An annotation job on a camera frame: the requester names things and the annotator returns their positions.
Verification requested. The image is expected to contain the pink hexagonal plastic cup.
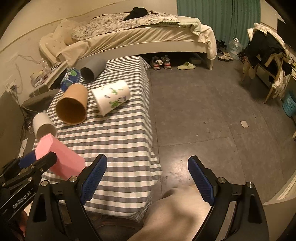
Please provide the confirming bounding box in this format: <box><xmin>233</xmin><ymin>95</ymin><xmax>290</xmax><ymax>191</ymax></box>
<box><xmin>35</xmin><ymin>133</ymin><xmax>86</xmax><ymax>180</ymax></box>

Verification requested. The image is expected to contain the plain white cup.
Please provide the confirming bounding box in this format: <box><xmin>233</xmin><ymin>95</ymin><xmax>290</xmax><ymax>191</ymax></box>
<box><xmin>33</xmin><ymin>111</ymin><xmax>57</xmax><ymax>141</ymax></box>

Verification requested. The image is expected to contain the brown cylindrical cup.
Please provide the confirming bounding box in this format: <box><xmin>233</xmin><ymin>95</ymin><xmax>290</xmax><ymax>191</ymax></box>
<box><xmin>55</xmin><ymin>83</ymin><xmax>88</xmax><ymax>125</ymax></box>

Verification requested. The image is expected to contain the white floral print cup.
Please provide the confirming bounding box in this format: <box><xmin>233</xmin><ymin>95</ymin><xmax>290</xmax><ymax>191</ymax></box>
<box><xmin>91</xmin><ymin>80</ymin><xmax>131</xmax><ymax>116</ymax></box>

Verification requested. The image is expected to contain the grey cylindrical cup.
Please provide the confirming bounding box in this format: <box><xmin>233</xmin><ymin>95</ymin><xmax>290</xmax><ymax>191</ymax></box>
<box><xmin>80</xmin><ymin>57</ymin><xmax>106</xmax><ymax>82</ymax></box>

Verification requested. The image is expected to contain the dark grey floor cushion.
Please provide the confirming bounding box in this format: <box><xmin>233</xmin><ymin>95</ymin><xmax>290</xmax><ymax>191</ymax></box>
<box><xmin>22</xmin><ymin>89</ymin><xmax>59</xmax><ymax>115</ymax></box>

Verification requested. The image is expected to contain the person's bare knee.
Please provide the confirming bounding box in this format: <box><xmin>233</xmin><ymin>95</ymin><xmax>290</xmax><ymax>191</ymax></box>
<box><xmin>129</xmin><ymin>185</ymin><xmax>211</xmax><ymax>241</ymax></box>

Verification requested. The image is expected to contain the white bedside nightstand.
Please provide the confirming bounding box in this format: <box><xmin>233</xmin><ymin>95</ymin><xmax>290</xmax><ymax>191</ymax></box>
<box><xmin>29</xmin><ymin>61</ymin><xmax>68</xmax><ymax>97</ymax></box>

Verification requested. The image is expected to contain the white paper scrap on floor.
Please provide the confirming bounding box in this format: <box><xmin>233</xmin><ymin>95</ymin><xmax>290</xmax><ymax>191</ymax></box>
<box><xmin>241</xmin><ymin>120</ymin><xmax>249</xmax><ymax>128</ymax></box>

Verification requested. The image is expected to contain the blue green snack packet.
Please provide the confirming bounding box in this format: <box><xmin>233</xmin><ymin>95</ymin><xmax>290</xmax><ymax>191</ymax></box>
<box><xmin>60</xmin><ymin>68</ymin><xmax>81</xmax><ymax>92</ymax></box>

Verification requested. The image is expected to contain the grey white checkered tablecloth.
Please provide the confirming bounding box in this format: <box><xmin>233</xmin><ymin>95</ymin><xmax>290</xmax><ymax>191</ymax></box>
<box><xmin>47</xmin><ymin>56</ymin><xmax>162</xmax><ymax>221</ymax></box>

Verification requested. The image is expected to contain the blue plastic laundry basket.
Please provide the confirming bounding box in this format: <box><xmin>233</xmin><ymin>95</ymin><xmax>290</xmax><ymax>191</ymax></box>
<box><xmin>282</xmin><ymin>91</ymin><xmax>296</xmax><ymax>118</ymax></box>

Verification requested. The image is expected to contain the cream pillow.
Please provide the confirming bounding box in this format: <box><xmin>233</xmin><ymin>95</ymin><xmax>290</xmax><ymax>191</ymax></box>
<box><xmin>54</xmin><ymin>19</ymin><xmax>85</xmax><ymax>45</ymax></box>

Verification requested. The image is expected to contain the floral patterned duvet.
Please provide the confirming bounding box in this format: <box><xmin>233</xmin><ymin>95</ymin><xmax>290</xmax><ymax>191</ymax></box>
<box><xmin>72</xmin><ymin>11</ymin><xmax>179</xmax><ymax>41</ymax></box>

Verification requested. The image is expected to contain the pale green slipper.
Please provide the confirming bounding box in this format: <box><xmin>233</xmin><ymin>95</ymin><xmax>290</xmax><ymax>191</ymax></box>
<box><xmin>177</xmin><ymin>62</ymin><xmax>196</xmax><ymax>70</ymax></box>

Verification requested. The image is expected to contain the left sneaker under bed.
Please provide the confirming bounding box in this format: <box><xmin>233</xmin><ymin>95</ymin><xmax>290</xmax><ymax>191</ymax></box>
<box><xmin>151</xmin><ymin>56</ymin><xmax>163</xmax><ymax>70</ymax></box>

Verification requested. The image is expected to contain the sneaker under bed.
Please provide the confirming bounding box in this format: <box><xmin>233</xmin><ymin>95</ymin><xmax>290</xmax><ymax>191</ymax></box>
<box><xmin>161</xmin><ymin>55</ymin><xmax>171</xmax><ymax>69</ymax></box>
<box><xmin>151</xmin><ymin>56</ymin><xmax>163</xmax><ymax>70</ymax></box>

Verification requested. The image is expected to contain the wooden chair with clothes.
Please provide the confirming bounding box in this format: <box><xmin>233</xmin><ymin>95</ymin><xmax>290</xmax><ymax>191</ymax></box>
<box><xmin>243</xmin><ymin>23</ymin><xmax>292</xmax><ymax>102</ymax></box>

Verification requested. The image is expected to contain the right sneaker under bed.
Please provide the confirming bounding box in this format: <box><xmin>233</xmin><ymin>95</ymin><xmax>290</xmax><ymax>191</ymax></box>
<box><xmin>161</xmin><ymin>55</ymin><xmax>171</xmax><ymax>69</ymax></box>

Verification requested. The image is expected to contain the clear water jug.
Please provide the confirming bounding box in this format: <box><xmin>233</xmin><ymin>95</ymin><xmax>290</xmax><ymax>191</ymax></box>
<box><xmin>228</xmin><ymin>37</ymin><xmax>243</xmax><ymax>60</ymax></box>

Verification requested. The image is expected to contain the cream bed with mattress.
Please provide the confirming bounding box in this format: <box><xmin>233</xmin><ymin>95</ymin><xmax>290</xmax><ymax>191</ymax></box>
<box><xmin>39</xmin><ymin>16</ymin><xmax>217</xmax><ymax>69</ymax></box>

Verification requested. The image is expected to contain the black garment on bed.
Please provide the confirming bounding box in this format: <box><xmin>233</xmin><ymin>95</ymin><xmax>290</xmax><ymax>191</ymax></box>
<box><xmin>123</xmin><ymin>7</ymin><xmax>148</xmax><ymax>21</ymax></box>

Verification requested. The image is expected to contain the green curtain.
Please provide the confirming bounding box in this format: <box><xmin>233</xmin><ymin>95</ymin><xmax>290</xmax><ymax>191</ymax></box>
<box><xmin>177</xmin><ymin>0</ymin><xmax>261</xmax><ymax>47</ymax></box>

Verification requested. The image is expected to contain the wall power strip with cables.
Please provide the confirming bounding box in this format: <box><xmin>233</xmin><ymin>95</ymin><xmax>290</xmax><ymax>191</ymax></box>
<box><xmin>4</xmin><ymin>79</ymin><xmax>17</xmax><ymax>93</ymax></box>

